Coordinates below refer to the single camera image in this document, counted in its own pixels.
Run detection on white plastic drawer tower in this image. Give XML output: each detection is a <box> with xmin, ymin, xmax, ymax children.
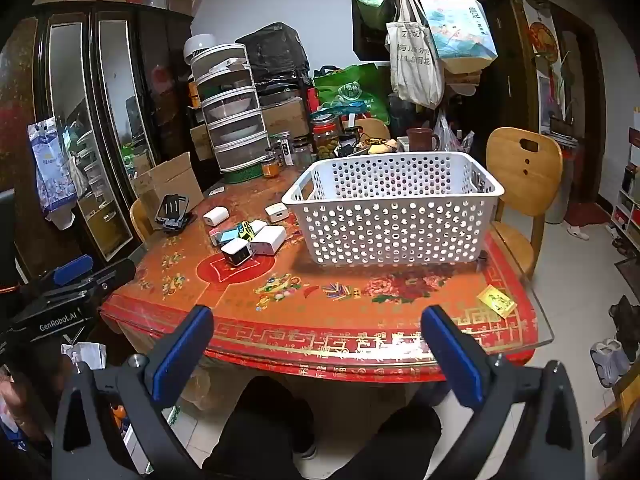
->
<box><xmin>192</xmin><ymin>44</ymin><xmax>271</xmax><ymax>173</ymax></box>

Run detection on pickle jar with red lid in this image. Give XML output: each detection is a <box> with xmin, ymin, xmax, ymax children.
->
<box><xmin>311</xmin><ymin>112</ymin><xmax>342</xmax><ymax>158</ymax></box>

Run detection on person's dark trousers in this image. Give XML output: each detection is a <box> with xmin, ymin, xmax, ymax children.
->
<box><xmin>202</xmin><ymin>375</ymin><xmax>443</xmax><ymax>480</ymax></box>

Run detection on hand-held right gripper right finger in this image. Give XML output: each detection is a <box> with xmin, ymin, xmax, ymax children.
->
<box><xmin>420</xmin><ymin>304</ymin><xmax>586</xmax><ymax>480</ymax></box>

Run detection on white storage shelf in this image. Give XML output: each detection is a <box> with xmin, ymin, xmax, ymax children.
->
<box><xmin>610</xmin><ymin>107</ymin><xmax>640</xmax><ymax>251</ymax></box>

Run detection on folded cardboard box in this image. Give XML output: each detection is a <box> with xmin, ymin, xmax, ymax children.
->
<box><xmin>131</xmin><ymin>152</ymin><xmax>205</xmax><ymax>216</ymax></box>

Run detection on blue printed tote bag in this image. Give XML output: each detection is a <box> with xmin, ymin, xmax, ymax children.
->
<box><xmin>420</xmin><ymin>0</ymin><xmax>499</xmax><ymax>75</ymax></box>

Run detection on wooden chair with cutout back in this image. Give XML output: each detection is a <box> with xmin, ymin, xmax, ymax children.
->
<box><xmin>486</xmin><ymin>127</ymin><xmax>564</xmax><ymax>281</ymax></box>

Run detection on beige canvas tote bag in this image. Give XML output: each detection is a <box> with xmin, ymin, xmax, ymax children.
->
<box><xmin>385</xmin><ymin>0</ymin><xmax>446</xmax><ymax>110</ymax></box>

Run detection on clear plastic bag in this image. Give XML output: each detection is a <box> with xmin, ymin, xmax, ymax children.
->
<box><xmin>432</xmin><ymin>112</ymin><xmax>463</xmax><ymax>153</ymax></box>

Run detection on black phone stand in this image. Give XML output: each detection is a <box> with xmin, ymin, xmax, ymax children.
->
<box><xmin>155</xmin><ymin>193</ymin><xmax>193</xmax><ymax>233</ymax></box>

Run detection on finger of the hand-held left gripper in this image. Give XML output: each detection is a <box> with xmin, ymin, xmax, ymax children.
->
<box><xmin>20</xmin><ymin>259</ymin><xmax>137</xmax><ymax>308</ymax></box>
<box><xmin>50</xmin><ymin>254</ymin><xmax>96</xmax><ymax>287</ymax></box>

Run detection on white and black bottle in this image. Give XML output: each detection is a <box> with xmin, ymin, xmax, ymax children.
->
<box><xmin>274</xmin><ymin>131</ymin><xmax>293</xmax><ymax>166</ymax></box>

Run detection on blue and white plastic bag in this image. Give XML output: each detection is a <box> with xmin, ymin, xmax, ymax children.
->
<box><xmin>27</xmin><ymin>117</ymin><xmax>86</xmax><ymax>221</ymax></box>

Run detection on white perforated plastic basket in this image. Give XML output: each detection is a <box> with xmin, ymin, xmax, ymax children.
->
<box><xmin>281</xmin><ymin>151</ymin><xmax>505</xmax><ymax>267</ymax></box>

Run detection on brown mug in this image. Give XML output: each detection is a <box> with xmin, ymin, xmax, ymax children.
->
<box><xmin>406</xmin><ymin>127</ymin><xmax>441</xmax><ymax>153</ymax></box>

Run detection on dark wardrobe with mirrors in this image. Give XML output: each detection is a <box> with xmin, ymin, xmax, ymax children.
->
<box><xmin>0</xmin><ymin>0</ymin><xmax>196</xmax><ymax>281</ymax></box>

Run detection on clear glass jar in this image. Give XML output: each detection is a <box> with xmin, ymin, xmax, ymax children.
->
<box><xmin>291</xmin><ymin>136</ymin><xmax>315</xmax><ymax>171</ymax></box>

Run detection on red printed tablecloth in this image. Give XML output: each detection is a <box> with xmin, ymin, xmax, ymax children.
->
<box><xmin>100</xmin><ymin>157</ymin><xmax>538</xmax><ymax>386</ymax></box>

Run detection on green shopping bag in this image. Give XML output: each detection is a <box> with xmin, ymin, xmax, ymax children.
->
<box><xmin>314</xmin><ymin>64</ymin><xmax>392</xmax><ymax>126</ymax></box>

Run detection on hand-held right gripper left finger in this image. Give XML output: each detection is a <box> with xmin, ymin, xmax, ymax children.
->
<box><xmin>51</xmin><ymin>304</ymin><xmax>216</xmax><ymax>480</ymax></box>

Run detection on round red wall decoration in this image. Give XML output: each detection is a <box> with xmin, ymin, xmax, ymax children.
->
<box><xmin>529</xmin><ymin>22</ymin><xmax>558</xmax><ymax>58</ymax></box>

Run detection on colourful small packets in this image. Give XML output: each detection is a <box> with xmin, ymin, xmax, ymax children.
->
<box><xmin>210</xmin><ymin>227</ymin><xmax>241</xmax><ymax>247</ymax></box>

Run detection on large white wall charger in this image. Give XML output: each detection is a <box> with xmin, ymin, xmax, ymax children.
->
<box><xmin>250</xmin><ymin>225</ymin><xmax>288</xmax><ymax>258</ymax></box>

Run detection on green plastic basket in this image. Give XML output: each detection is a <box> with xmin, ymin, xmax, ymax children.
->
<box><xmin>222</xmin><ymin>160</ymin><xmax>266</xmax><ymax>185</ymax></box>

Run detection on brown cardboard box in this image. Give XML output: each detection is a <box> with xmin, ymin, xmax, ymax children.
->
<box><xmin>260</xmin><ymin>95</ymin><xmax>311</xmax><ymax>138</ymax></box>

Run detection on black shoe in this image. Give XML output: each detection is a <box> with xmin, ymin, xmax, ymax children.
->
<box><xmin>609</xmin><ymin>295</ymin><xmax>640</xmax><ymax>346</ymax></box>

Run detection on grey shoe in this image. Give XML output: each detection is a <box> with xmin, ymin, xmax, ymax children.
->
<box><xmin>590</xmin><ymin>338</ymin><xmax>633</xmax><ymax>388</ymax></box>

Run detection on red doormat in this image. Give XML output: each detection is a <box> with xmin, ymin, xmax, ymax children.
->
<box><xmin>564</xmin><ymin>202</ymin><xmax>613</xmax><ymax>228</ymax></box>

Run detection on black bag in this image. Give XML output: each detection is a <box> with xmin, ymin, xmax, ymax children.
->
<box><xmin>235</xmin><ymin>22</ymin><xmax>311</xmax><ymax>93</ymax></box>

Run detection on white charger with black face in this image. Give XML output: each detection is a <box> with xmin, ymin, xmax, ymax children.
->
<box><xmin>220</xmin><ymin>238</ymin><xmax>256</xmax><ymax>266</ymax></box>

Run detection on yellow card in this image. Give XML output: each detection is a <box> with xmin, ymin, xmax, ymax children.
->
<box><xmin>476</xmin><ymin>285</ymin><xmax>517</xmax><ymax>319</ymax></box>

